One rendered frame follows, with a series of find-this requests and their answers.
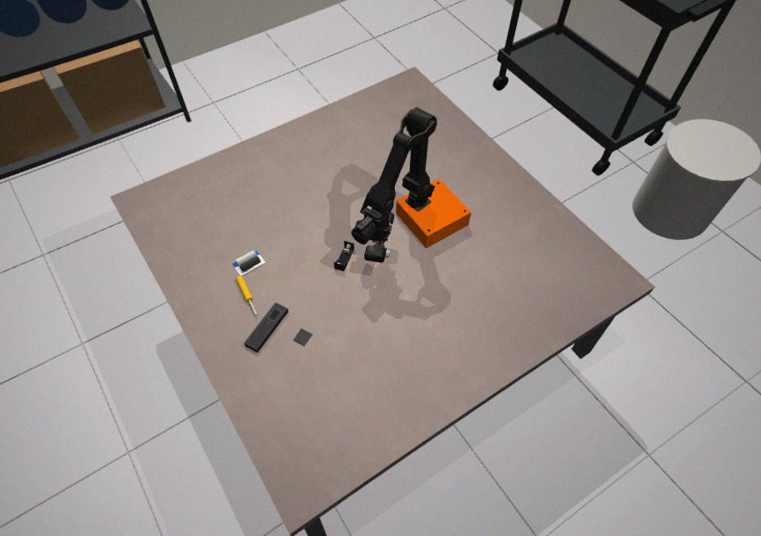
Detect yellow screwdriver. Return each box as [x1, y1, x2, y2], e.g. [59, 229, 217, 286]
[236, 276, 256, 315]

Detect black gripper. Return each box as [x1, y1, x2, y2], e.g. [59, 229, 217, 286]
[364, 212, 394, 263]

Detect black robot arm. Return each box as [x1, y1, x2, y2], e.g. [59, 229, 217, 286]
[351, 108, 437, 245]

